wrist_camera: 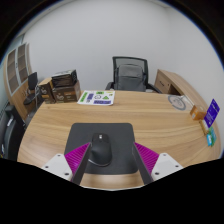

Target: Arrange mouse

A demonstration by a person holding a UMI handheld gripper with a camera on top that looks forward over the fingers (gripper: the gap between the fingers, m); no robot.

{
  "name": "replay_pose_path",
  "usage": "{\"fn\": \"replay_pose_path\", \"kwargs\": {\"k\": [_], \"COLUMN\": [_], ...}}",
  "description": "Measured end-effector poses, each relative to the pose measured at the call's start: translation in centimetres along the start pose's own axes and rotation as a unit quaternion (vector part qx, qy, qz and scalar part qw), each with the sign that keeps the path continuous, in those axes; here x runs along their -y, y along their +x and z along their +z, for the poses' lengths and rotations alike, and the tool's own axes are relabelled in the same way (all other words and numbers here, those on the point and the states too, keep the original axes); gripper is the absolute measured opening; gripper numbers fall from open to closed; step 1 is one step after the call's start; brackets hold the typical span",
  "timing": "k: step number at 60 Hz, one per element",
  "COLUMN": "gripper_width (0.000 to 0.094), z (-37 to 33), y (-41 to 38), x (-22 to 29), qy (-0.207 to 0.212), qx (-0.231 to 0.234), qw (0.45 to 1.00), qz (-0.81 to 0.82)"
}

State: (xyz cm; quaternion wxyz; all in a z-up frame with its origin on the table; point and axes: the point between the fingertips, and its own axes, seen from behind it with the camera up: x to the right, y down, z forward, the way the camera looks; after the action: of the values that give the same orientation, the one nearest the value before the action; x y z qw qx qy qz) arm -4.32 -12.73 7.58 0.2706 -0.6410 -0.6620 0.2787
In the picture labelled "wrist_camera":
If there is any white sheet with grey ring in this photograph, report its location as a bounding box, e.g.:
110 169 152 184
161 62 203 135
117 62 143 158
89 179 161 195
167 94 194 111

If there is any green package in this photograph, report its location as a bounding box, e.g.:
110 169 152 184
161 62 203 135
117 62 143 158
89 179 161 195
208 126 218 146

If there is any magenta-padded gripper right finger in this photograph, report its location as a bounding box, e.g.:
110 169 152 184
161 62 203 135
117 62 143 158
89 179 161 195
132 141 184 185

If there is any white printed leaflet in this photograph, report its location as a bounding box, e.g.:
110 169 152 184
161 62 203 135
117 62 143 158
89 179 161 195
77 89 116 107

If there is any small blue package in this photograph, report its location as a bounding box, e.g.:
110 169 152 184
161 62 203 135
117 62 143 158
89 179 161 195
206 133 214 148

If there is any small black chair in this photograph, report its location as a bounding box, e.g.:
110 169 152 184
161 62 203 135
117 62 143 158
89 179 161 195
23 71 44 116

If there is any dark grey mouse pad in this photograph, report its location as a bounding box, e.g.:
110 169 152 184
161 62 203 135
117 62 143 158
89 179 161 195
63 122 139 176

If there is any purple card package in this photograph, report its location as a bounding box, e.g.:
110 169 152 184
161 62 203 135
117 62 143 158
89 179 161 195
203 98 221 129

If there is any black product box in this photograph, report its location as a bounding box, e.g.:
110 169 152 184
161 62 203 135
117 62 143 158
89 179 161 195
51 69 79 88

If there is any black computer mouse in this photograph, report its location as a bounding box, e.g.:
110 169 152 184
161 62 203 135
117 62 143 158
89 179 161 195
87 132 113 168

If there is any orange cardboard box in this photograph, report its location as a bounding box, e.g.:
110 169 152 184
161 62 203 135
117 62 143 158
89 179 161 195
189 104 208 121

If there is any wooden shelf unit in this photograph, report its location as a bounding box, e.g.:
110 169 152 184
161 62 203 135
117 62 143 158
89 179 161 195
3 42 34 121

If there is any black mesh office chair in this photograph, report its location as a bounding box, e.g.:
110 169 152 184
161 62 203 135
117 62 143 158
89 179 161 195
105 55 163 94

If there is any black padded office chair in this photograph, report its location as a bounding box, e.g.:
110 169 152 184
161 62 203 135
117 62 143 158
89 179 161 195
0 104 27 161

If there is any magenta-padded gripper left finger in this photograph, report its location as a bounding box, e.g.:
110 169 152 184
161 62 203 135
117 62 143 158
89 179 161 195
40 141 93 185

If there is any large brown cardboard box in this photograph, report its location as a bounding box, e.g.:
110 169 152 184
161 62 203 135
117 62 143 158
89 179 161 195
51 80 82 103

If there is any small tan box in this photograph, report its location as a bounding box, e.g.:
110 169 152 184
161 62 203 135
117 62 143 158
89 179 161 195
199 119 210 136

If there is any small brown cardboard box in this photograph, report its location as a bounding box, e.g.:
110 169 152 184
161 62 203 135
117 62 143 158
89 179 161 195
37 80 56 105

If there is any wooden side desk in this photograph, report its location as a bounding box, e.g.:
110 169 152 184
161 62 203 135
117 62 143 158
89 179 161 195
153 68 209 111

